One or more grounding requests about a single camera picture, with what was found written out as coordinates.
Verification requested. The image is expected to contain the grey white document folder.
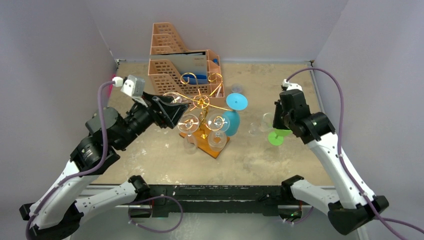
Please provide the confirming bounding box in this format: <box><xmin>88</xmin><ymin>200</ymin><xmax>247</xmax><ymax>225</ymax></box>
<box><xmin>150</xmin><ymin>51</ymin><xmax>207</xmax><ymax>75</ymax></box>

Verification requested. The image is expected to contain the tall clear flute glass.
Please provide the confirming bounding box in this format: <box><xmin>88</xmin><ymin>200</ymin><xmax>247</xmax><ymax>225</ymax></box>
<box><xmin>177</xmin><ymin>114</ymin><xmax>200</xmax><ymax>155</ymax></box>

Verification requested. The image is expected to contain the clear wine glass hanging front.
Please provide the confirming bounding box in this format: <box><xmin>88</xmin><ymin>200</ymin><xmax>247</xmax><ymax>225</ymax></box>
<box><xmin>206</xmin><ymin>113</ymin><xmax>230</xmax><ymax>152</ymax></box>

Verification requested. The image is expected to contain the wooden rack base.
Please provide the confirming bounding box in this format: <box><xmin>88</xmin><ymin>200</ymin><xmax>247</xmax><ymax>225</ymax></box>
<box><xmin>179</xmin><ymin>129</ymin><xmax>230</xmax><ymax>159</ymax></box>

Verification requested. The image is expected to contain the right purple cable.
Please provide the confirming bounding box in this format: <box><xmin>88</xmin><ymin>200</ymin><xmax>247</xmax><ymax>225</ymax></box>
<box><xmin>285</xmin><ymin>67</ymin><xmax>424</xmax><ymax>240</ymax></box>

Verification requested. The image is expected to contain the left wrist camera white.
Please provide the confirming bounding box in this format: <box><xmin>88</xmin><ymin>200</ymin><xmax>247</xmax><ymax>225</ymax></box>
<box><xmin>112</xmin><ymin>74</ymin><xmax>146</xmax><ymax>103</ymax></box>

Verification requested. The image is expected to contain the small clear goblet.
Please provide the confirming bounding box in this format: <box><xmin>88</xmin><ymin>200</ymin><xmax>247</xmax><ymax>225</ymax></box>
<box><xmin>248</xmin><ymin>112</ymin><xmax>274</xmax><ymax>136</ymax></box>

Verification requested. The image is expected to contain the small grey bottle cap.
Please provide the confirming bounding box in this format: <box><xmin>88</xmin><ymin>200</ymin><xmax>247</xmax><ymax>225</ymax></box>
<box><xmin>230</xmin><ymin>83</ymin><xmax>243</xmax><ymax>94</ymax></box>

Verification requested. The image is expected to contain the pink plastic file organizer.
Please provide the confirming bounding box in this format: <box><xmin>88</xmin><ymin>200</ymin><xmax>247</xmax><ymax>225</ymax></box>
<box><xmin>148</xmin><ymin>22</ymin><xmax>226</xmax><ymax>107</ymax></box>

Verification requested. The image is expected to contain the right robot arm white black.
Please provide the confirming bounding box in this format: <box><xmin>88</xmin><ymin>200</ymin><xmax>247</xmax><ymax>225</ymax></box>
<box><xmin>273</xmin><ymin>89</ymin><xmax>389</xmax><ymax>235</ymax></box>

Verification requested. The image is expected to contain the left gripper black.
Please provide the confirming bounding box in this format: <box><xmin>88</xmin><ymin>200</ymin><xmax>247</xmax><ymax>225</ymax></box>
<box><xmin>116</xmin><ymin>90</ymin><xmax>190</xmax><ymax>149</ymax></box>

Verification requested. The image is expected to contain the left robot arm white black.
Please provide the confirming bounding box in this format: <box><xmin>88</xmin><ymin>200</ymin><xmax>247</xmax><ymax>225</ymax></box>
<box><xmin>19</xmin><ymin>93</ymin><xmax>189</xmax><ymax>240</ymax></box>

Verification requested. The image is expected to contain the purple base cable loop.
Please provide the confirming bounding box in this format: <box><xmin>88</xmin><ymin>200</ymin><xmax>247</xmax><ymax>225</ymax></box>
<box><xmin>127</xmin><ymin>194</ymin><xmax>184</xmax><ymax>233</ymax></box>

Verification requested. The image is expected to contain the blue folder in organizer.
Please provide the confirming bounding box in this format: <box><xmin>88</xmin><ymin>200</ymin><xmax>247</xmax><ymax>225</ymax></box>
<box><xmin>182</xmin><ymin>74</ymin><xmax>209</xmax><ymax>85</ymax></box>

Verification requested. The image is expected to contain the clear wine glass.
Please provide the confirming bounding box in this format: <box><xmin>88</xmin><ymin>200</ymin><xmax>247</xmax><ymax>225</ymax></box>
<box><xmin>163</xmin><ymin>91</ymin><xmax>183</xmax><ymax>104</ymax></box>
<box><xmin>206</xmin><ymin>113</ymin><xmax>230</xmax><ymax>152</ymax></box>

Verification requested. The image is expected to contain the white chalk stick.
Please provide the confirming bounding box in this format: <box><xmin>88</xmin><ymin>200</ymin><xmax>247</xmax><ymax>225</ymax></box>
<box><xmin>215</xmin><ymin>87</ymin><xmax>222</xmax><ymax>98</ymax></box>

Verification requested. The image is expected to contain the green plastic goblet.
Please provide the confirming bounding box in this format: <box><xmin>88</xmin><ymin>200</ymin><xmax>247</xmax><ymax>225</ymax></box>
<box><xmin>267</xmin><ymin>129</ymin><xmax>292</xmax><ymax>146</ymax></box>

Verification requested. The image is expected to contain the blue plastic goblet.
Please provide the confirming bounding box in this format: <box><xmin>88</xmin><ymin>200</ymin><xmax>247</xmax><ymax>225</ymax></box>
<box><xmin>223</xmin><ymin>93</ymin><xmax>248</xmax><ymax>137</ymax></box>

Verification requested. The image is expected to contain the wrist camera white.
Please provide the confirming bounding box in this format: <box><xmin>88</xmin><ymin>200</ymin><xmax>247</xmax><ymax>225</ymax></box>
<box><xmin>281</xmin><ymin>79</ymin><xmax>303</xmax><ymax>92</ymax></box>
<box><xmin>112</xmin><ymin>74</ymin><xmax>146</xmax><ymax>103</ymax></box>

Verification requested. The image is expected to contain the gold wire wine glass rack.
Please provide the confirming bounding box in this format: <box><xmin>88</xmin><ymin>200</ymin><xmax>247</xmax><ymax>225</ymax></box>
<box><xmin>179</xmin><ymin>72</ymin><xmax>231</xmax><ymax>139</ymax></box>

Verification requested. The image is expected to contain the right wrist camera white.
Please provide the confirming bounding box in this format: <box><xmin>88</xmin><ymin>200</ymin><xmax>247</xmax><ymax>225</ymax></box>
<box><xmin>281</xmin><ymin>79</ymin><xmax>303</xmax><ymax>92</ymax></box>

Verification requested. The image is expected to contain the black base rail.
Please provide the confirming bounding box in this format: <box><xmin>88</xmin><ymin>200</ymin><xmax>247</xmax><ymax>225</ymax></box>
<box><xmin>116</xmin><ymin>174</ymin><xmax>314</xmax><ymax>220</ymax></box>

